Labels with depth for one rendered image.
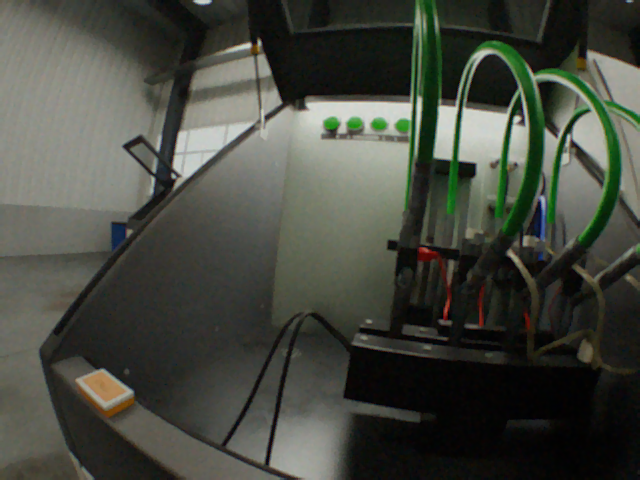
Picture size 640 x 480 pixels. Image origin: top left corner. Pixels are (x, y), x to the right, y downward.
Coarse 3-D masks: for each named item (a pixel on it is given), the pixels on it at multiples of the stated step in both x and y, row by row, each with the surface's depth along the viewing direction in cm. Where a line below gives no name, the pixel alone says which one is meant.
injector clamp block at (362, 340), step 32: (352, 352) 29; (384, 352) 28; (416, 352) 27; (448, 352) 27; (480, 352) 27; (544, 352) 27; (576, 352) 25; (352, 384) 29; (384, 384) 28; (416, 384) 27; (448, 384) 26; (480, 384) 24; (512, 384) 23; (544, 384) 22; (576, 384) 20; (448, 416) 25; (480, 416) 24; (512, 416) 23; (544, 416) 22; (576, 416) 20; (448, 448) 25; (480, 448) 24
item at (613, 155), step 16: (544, 80) 21; (560, 80) 18; (576, 80) 15; (592, 96) 13; (512, 112) 32; (608, 112) 12; (512, 128) 33; (608, 128) 12; (608, 144) 12; (608, 160) 12; (608, 176) 13; (608, 192) 13; (496, 208) 38; (608, 208) 13; (496, 224) 38; (592, 224) 15; (576, 240) 17; (592, 240) 15; (560, 256) 19; (576, 256) 17; (544, 272) 21; (560, 272) 19; (544, 288) 22
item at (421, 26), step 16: (416, 0) 19; (432, 0) 14; (416, 16) 25; (432, 16) 13; (416, 32) 30; (432, 32) 13; (416, 48) 34; (432, 48) 14; (416, 64) 37; (432, 64) 14; (416, 80) 40; (432, 80) 14; (416, 96) 43; (432, 96) 15; (416, 112) 45; (432, 112) 16; (416, 128) 46; (432, 128) 16; (432, 144) 17; (432, 160) 18
